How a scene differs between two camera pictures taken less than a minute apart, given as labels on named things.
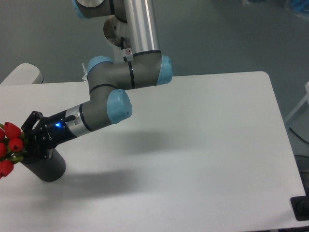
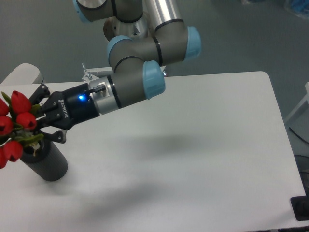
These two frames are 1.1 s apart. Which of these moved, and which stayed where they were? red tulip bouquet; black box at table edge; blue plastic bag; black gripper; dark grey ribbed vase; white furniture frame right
Moved: red tulip bouquet; black gripper
Stayed: blue plastic bag; dark grey ribbed vase; white furniture frame right; black box at table edge
